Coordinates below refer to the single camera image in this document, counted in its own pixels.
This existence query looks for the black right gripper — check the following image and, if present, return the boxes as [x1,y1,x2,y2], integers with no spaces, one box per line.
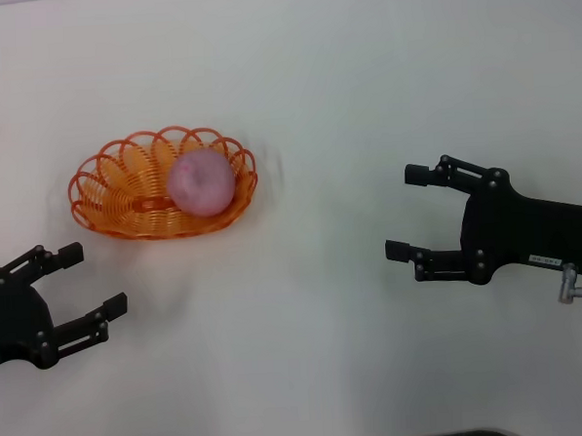
[379,147,582,290]

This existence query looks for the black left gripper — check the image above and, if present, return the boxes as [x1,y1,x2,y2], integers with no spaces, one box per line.
[0,239,134,374]

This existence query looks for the orange woven plastic basket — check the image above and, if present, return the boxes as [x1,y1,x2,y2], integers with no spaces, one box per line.
[64,121,261,245]

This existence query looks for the pink fuzzy peach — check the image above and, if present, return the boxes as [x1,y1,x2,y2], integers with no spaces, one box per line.
[165,147,238,219]

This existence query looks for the silver gripper cable connector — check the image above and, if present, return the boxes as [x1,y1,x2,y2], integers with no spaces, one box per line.
[555,261,582,305]

